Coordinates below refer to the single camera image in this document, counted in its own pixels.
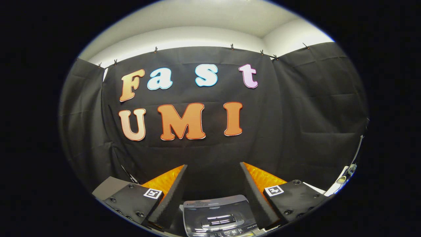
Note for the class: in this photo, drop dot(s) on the row of black clips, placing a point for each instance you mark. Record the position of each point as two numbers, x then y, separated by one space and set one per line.
155 49

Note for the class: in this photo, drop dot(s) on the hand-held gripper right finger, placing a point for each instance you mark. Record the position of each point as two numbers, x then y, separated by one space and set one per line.
255 197

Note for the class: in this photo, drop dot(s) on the grey washing machine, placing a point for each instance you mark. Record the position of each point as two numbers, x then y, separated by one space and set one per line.
236 234

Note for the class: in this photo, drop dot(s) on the black backdrop cloth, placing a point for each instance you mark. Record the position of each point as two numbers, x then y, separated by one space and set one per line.
210 154

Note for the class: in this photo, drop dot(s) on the white flat board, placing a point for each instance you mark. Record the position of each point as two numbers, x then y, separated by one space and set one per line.
314 188

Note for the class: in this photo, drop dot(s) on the white table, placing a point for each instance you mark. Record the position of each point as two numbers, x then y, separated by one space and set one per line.
334 189

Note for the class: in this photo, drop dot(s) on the small yellow object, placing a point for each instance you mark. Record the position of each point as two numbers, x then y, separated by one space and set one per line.
342 179

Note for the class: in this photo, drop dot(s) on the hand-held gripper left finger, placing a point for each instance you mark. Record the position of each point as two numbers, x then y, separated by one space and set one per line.
172 197

